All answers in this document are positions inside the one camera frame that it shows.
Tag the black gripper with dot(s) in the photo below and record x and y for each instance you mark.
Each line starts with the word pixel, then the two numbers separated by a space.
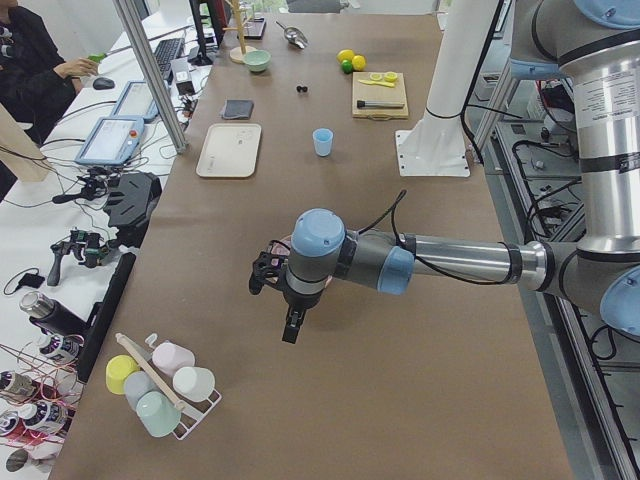
pixel 299 302

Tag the pink bowl of ice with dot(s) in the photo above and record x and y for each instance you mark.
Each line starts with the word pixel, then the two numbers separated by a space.
pixel 281 246

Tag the white cup in rack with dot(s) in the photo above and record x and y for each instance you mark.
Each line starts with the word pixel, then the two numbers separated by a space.
pixel 194 383

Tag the pink cup in rack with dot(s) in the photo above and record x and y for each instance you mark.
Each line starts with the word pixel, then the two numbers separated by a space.
pixel 169 357

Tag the mint cup in rack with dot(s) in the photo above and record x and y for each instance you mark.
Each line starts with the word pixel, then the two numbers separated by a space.
pixel 158 414

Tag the grey cup in rack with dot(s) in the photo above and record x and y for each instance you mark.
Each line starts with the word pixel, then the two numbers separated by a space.
pixel 137 385

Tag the yellow cup in rack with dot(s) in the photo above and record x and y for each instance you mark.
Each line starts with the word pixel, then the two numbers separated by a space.
pixel 118 369

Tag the light blue plastic cup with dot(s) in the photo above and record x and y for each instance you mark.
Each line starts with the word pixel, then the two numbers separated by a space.
pixel 323 141

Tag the wooden cup tree stand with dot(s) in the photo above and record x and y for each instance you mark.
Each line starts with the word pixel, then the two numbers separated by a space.
pixel 237 54

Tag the metal ice scoop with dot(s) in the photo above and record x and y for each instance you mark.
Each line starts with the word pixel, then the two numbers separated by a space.
pixel 294 36

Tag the cream rectangular tray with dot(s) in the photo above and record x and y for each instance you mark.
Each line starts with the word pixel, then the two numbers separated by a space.
pixel 229 151

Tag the black gripper stand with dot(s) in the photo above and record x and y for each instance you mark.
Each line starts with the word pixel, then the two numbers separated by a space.
pixel 130 205

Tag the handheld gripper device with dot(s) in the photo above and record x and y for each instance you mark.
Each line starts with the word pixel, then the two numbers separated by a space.
pixel 87 247

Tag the grey folded cloth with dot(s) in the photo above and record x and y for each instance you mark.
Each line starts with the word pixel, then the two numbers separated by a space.
pixel 237 109

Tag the steel rod black tip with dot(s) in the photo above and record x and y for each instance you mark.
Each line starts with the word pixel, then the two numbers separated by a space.
pixel 364 104

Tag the wooden cutting board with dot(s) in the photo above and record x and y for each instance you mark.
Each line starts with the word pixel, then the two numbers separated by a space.
pixel 378 93

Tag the black thermos bottle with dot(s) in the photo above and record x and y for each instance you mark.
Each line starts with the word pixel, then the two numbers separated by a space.
pixel 51 316

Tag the yellow plastic knife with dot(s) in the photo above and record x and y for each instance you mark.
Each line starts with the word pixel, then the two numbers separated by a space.
pixel 376 83

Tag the near teach pendant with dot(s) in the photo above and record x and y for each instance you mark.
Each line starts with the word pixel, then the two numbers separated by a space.
pixel 112 141

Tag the teach pendant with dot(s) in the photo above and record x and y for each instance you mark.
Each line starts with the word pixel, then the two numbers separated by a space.
pixel 112 141
pixel 136 100

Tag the green lime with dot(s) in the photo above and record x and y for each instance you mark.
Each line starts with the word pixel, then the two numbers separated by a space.
pixel 347 67

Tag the lemon slice near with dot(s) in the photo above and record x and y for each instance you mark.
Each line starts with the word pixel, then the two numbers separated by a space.
pixel 390 77

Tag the mint green bowl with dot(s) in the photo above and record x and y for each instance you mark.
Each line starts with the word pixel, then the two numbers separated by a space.
pixel 257 61

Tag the yellow lemon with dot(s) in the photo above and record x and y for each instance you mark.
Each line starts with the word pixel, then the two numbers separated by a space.
pixel 345 55
pixel 359 63

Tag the far teach pendant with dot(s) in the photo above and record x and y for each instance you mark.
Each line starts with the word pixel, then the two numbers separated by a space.
pixel 136 100

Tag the black keyboard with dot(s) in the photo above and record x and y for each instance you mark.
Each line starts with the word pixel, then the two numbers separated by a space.
pixel 165 52

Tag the black computer mouse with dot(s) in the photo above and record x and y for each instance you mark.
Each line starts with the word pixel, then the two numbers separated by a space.
pixel 103 83

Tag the person in black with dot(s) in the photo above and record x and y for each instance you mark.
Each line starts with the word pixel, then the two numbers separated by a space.
pixel 37 84

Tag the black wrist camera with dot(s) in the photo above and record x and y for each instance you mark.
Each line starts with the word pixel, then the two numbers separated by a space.
pixel 267 270

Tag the white wire cup rack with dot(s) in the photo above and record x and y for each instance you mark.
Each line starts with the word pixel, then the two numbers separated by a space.
pixel 192 413

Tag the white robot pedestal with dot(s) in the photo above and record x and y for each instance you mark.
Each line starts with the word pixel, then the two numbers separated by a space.
pixel 436 144

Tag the aluminium frame post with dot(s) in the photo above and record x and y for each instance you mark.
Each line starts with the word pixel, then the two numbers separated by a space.
pixel 133 27

